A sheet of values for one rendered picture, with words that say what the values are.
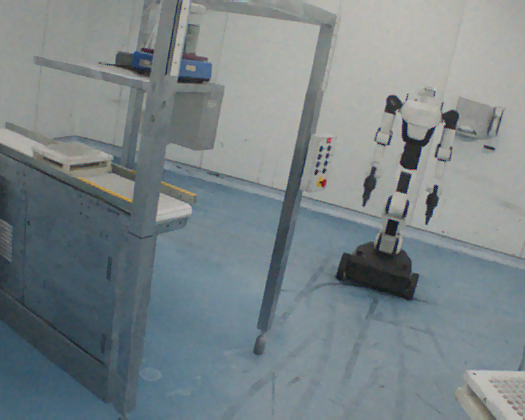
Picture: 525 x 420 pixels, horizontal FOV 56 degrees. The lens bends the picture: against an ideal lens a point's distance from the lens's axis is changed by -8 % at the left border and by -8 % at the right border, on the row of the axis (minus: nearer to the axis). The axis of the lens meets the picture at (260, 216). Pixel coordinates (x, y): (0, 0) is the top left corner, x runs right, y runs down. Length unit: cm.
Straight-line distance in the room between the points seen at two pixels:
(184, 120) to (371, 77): 367
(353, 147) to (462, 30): 158
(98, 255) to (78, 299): 26
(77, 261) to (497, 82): 425
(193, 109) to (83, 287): 83
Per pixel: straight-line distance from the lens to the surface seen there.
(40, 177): 216
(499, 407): 109
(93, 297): 211
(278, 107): 555
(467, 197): 541
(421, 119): 378
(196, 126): 181
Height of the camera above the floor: 147
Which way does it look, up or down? 17 degrees down
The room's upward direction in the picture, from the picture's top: 11 degrees clockwise
